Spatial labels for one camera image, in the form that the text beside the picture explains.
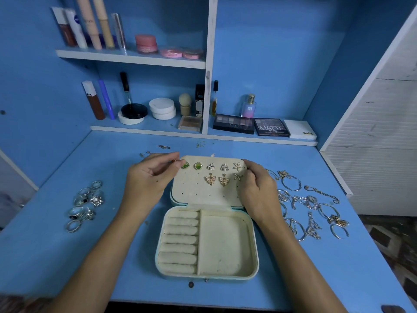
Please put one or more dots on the person's left hand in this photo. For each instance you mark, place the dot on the person's left hand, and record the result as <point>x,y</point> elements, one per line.
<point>146,185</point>

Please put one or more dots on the person's right hand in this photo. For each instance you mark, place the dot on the person's right hand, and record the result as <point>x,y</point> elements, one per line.
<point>260,195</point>

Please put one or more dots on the small silver stud earring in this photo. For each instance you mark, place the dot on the small silver stud earring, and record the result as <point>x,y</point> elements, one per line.
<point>238,177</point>
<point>238,167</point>

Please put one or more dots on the gold dangling earring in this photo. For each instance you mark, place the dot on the gold dangling earring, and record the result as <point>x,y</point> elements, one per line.
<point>224,180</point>
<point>210,180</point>

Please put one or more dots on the pile of small earrings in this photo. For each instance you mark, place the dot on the pile of small earrings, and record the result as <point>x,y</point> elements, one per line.
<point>163,147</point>

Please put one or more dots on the green stud earring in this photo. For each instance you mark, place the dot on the green stud earring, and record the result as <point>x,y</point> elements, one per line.
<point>185,165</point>
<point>197,166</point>

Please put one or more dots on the pile of silver rings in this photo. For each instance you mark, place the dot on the pile of silver rings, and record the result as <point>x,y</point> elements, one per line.
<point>96,200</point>

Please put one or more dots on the cream jewellery box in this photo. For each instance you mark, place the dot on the cream jewellery box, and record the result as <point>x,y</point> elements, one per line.
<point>225,247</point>

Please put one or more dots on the person's left forearm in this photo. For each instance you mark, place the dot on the person's left forearm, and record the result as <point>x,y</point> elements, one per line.
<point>98,270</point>

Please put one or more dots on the person's right forearm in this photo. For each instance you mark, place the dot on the person's right forearm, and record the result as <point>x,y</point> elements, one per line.
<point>303,274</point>

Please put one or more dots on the white flat box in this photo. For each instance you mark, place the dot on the white flat box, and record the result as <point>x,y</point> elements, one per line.
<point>300,129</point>

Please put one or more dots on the black lettered eyeshadow palette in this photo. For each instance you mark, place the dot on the black lettered eyeshadow palette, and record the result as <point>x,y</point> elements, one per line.
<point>272,127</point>

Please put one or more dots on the square brown powder compact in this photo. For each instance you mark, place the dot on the square brown powder compact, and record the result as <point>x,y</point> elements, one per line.
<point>190,123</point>

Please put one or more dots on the dark eyeshadow palette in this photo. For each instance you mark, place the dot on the dark eyeshadow palette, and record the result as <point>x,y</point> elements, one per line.
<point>234,123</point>

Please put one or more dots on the white round cream jar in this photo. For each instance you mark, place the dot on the white round cream jar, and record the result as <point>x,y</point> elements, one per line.
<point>163,107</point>

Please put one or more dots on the small pink perfume bottle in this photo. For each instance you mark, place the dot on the small pink perfume bottle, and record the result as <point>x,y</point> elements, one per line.
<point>249,107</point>

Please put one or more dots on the beige makeup sponge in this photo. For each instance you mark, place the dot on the beige makeup sponge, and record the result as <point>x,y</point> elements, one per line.
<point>186,101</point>

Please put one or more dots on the blue cosmetic tube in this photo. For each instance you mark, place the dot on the blue cosmetic tube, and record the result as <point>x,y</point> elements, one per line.
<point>107,99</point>

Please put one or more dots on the brown lipstick tube white cap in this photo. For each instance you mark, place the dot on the brown lipstick tube white cap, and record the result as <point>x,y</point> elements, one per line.
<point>95,101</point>

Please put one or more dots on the black makeup brush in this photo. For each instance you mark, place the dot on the black makeup brush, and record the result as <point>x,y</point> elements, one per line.
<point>126,86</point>

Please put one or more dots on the black cosmetic bottle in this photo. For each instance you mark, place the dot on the black cosmetic bottle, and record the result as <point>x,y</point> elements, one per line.
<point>200,99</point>

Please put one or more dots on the thin dark cosmetic bottle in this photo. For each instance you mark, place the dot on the thin dark cosmetic bottle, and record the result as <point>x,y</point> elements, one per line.
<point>214,97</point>

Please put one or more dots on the white slatted cabinet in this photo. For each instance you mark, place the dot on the white slatted cabinet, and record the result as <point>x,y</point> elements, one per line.
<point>381,140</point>

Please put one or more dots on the white framed marbled panel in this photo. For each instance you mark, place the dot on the white framed marbled panel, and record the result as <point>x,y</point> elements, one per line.
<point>13,189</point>

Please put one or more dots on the pink flat compact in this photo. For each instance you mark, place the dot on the pink flat compact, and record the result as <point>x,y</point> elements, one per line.
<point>193,54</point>
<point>172,53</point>

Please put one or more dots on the pink round jar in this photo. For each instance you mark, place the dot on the pink round jar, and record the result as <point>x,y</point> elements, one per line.
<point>146,43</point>

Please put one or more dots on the white shelf unit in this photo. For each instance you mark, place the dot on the white shelf unit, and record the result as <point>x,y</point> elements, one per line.
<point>210,35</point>

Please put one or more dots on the short beige cosmetic tube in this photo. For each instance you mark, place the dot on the short beige cosmetic tube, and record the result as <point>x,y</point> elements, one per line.
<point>104,24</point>

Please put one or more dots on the white tube blue label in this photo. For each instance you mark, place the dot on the white tube blue label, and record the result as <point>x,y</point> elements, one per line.
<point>77,29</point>

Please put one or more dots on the tall beige cosmetic tube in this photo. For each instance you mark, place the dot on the tall beige cosmetic tube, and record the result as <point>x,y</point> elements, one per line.
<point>90,22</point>

